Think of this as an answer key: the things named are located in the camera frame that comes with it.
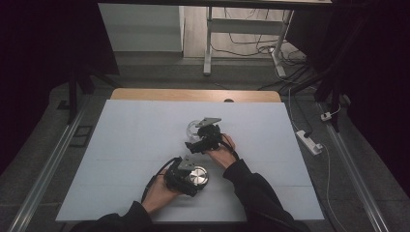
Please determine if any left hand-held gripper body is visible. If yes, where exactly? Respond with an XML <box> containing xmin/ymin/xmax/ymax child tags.
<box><xmin>165</xmin><ymin>155</ymin><xmax>196</xmax><ymax>191</ymax></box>

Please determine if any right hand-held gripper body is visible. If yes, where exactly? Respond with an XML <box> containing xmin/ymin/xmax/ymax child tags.
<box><xmin>194</xmin><ymin>117</ymin><xmax>223</xmax><ymax>152</ymax></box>

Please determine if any person's left hand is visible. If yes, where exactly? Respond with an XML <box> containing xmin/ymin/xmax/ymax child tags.
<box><xmin>141</xmin><ymin>169</ymin><xmax>184</xmax><ymax>217</ymax></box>

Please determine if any person's right hand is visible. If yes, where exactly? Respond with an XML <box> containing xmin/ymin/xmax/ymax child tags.
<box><xmin>206</xmin><ymin>132</ymin><xmax>238</xmax><ymax>170</ymax></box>

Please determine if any white foam board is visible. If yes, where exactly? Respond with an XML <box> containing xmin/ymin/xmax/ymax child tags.
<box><xmin>55</xmin><ymin>99</ymin><xmax>325</xmax><ymax>223</ymax></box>

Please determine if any white power strip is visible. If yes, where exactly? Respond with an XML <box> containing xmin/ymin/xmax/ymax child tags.
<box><xmin>295</xmin><ymin>130</ymin><xmax>324</xmax><ymax>157</ymax></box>

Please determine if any white cabinet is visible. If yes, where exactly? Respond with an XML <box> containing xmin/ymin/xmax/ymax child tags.
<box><xmin>98</xmin><ymin>3</ymin><xmax>186</xmax><ymax>52</ymax></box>

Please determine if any black metal stand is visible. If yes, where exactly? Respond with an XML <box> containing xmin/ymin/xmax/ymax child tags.
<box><xmin>279</xmin><ymin>64</ymin><xmax>342</xmax><ymax>133</ymax></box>
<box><xmin>57</xmin><ymin>64</ymin><xmax>120</xmax><ymax>125</ymax></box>

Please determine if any dark curtain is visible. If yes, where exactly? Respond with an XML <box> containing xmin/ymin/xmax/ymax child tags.
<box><xmin>286</xmin><ymin>0</ymin><xmax>410</xmax><ymax>197</ymax></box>
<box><xmin>0</xmin><ymin>0</ymin><xmax>120</xmax><ymax>175</ymax></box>

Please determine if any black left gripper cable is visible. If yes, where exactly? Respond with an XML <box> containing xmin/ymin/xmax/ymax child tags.
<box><xmin>140</xmin><ymin>157</ymin><xmax>182</xmax><ymax>204</ymax></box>

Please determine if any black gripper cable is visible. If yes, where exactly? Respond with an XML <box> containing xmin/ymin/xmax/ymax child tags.
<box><xmin>140</xmin><ymin>157</ymin><xmax>182</xmax><ymax>204</ymax></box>
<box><xmin>220</xmin><ymin>133</ymin><xmax>241</xmax><ymax>161</ymax></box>

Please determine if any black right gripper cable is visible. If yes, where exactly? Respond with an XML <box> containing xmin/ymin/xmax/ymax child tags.
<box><xmin>220</xmin><ymin>133</ymin><xmax>241</xmax><ymax>161</ymax></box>

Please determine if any thin white cable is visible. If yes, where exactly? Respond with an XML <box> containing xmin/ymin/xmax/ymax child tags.
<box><xmin>287</xmin><ymin>87</ymin><xmax>301</xmax><ymax>133</ymax></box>

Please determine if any tangle of black cables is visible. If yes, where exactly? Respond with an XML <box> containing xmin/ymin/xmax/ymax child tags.
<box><xmin>211</xmin><ymin>8</ymin><xmax>310</xmax><ymax>92</ymax></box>

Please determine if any black rectangular frame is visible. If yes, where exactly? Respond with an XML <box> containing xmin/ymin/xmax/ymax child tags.
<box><xmin>69</xmin><ymin>125</ymin><xmax>95</xmax><ymax>149</ymax></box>

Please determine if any white desk frame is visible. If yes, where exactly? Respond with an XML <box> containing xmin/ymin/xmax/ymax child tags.
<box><xmin>202</xmin><ymin>6</ymin><xmax>295</xmax><ymax>78</ymax></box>

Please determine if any white power strip cable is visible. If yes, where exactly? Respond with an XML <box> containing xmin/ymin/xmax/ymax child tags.
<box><xmin>321</xmin><ymin>143</ymin><xmax>349</xmax><ymax>232</ymax></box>

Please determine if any metal floor rail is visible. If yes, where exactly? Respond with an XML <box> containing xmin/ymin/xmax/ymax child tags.
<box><xmin>8</xmin><ymin>105</ymin><xmax>90</xmax><ymax>232</ymax></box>
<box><xmin>317</xmin><ymin>102</ymin><xmax>391</xmax><ymax>232</ymax></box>

